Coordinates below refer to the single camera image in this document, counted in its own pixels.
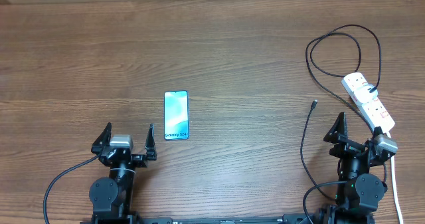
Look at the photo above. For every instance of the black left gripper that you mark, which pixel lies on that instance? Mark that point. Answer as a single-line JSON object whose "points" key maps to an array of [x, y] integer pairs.
{"points": [[140, 159]]}

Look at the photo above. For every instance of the Samsung Galaxy smartphone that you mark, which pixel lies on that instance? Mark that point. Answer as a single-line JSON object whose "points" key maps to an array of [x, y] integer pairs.
{"points": [[176, 115]]}

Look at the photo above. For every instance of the white charger plug adapter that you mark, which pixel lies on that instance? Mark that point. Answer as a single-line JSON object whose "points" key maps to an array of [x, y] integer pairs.
{"points": [[365, 94]]}

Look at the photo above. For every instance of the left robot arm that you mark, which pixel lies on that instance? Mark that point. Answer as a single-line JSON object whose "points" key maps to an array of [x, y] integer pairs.
{"points": [[111, 196]]}

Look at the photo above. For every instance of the white power strip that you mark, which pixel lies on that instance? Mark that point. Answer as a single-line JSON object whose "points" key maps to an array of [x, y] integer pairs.
{"points": [[374, 111]]}

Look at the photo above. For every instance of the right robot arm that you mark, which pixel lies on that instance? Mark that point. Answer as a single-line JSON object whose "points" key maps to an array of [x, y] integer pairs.
{"points": [[358, 191]]}

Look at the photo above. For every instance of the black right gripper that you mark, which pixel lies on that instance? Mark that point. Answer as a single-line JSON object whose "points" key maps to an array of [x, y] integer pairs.
{"points": [[344, 145]]}

